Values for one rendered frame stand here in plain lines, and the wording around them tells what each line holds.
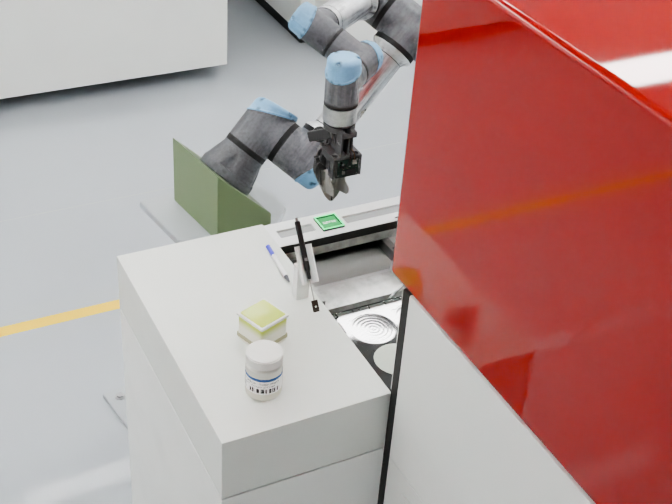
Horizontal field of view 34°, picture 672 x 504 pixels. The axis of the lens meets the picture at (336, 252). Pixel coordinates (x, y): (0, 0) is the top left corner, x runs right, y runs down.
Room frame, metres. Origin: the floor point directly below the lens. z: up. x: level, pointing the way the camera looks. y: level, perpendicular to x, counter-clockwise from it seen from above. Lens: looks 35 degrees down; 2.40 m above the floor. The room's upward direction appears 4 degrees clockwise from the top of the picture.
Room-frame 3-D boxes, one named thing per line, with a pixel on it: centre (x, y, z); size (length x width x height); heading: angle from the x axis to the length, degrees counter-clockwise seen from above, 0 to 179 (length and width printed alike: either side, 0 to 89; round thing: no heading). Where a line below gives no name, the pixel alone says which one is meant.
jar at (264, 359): (1.57, 0.12, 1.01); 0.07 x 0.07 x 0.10
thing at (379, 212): (2.22, -0.09, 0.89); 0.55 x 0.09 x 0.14; 119
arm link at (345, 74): (2.15, 0.01, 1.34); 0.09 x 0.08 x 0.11; 158
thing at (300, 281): (1.85, 0.06, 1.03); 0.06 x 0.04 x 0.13; 29
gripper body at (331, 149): (2.14, 0.01, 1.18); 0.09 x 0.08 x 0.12; 29
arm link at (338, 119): (2.15, 0.01, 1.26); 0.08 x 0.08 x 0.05
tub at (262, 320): (1.71, 0.14, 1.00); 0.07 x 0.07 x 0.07; 49
